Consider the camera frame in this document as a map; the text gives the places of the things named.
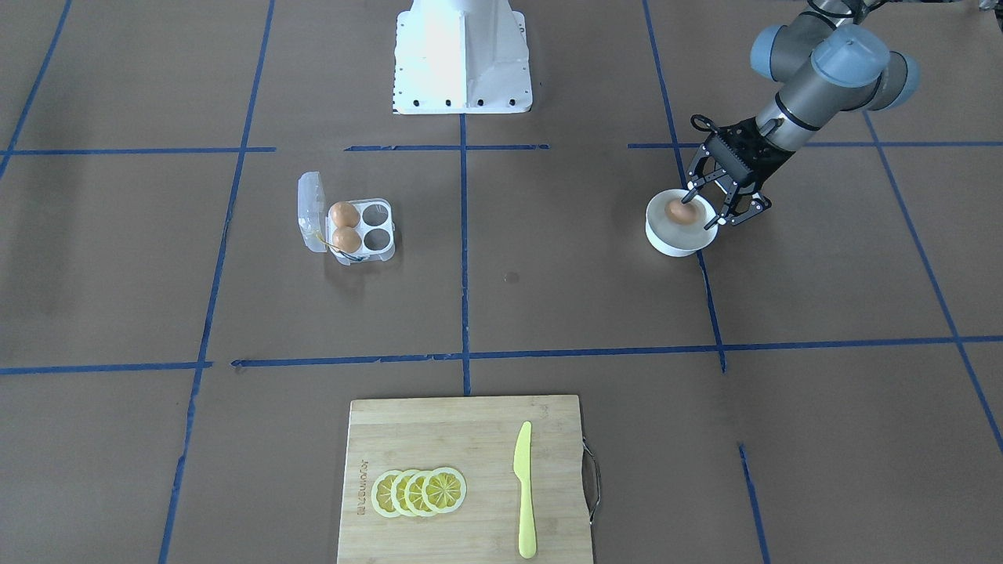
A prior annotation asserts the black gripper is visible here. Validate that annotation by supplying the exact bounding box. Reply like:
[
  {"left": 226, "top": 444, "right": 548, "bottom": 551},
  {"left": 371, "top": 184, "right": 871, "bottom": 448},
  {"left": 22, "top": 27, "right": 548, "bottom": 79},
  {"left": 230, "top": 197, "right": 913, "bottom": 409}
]
[{"left": 682, "top": 114, "right": 793, "bottom": 227}]

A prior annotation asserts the brown egg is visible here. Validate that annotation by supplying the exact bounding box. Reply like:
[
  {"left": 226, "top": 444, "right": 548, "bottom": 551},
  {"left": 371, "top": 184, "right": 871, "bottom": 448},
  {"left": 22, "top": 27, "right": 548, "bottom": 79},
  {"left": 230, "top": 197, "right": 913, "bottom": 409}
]
[
  {"left": 664, "top": 199, "right": 702, "bottom": 225},
  {"left": 331, "top": 227, "right": 362, "bottom": 254},
  {"left": 328, "top": 202, "right": 361, "bottom": 228}
]

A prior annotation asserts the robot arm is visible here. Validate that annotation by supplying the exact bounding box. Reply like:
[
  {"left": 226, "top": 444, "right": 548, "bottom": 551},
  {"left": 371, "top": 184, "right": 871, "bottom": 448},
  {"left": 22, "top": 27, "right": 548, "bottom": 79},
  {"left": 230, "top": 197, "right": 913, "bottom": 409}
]
[{"left": 682, "top": 1, "right": 922, "bottom": 230}]

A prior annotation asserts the clear plastic egg box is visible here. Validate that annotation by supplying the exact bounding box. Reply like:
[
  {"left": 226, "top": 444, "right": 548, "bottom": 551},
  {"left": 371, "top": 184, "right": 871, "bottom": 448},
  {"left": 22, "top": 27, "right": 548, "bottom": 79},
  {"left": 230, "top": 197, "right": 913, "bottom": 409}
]
[{"left": 297, "top": 172, "right": 396, "bottom": 266}]

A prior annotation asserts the brown egg in box front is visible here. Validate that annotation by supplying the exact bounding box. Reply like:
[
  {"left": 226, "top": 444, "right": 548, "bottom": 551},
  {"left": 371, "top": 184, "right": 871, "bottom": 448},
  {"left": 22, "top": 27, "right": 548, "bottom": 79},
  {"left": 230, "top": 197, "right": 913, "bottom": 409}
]
[{"left": 331, "top": 227, "right": 362, "bottom": 254}]

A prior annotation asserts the white bowl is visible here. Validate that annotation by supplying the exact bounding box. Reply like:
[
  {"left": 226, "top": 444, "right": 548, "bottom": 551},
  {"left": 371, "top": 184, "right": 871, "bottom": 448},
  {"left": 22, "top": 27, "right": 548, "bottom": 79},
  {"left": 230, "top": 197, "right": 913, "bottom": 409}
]
[{"left": 645, "top": 189, "right": 718, "bottom": 258}]

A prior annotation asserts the yellow plastic knife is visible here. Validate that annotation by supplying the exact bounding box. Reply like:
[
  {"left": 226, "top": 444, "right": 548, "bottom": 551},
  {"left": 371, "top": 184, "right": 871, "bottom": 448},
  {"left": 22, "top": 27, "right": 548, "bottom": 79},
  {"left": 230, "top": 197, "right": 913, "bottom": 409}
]
[{"left": 512, "top": 421, "right": 538, "bottom": 559}]

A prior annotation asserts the bamboo cutting board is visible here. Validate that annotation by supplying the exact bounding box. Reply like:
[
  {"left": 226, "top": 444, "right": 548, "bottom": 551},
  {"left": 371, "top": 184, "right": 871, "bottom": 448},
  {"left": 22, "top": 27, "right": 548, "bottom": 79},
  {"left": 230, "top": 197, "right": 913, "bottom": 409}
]
[{"left": 336, "top": 394, "right": 594, "bottom": 563}]

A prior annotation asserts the lemon slice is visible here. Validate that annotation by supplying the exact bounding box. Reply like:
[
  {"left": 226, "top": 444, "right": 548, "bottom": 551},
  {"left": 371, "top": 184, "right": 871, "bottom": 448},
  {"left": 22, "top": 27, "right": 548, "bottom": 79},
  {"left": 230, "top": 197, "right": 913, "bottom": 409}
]
[
  {"left": 370, "top": 470, "right": 402, "bottom": 519},
  {"left": 423, "top": 467, "right": 467, "bottom": 515},
  {"left": 390, "top": 468, "right": 417, "bottom": 517},
  {"left": 404, "top": 470, "right": 434, "bottom": 517}
]

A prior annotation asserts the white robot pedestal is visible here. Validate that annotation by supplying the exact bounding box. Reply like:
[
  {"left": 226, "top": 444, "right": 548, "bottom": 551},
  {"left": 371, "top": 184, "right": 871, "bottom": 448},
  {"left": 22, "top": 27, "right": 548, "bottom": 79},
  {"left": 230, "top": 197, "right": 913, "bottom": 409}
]
[{"left": 392, "top": 1, "right": 534, "bottom": 115}]

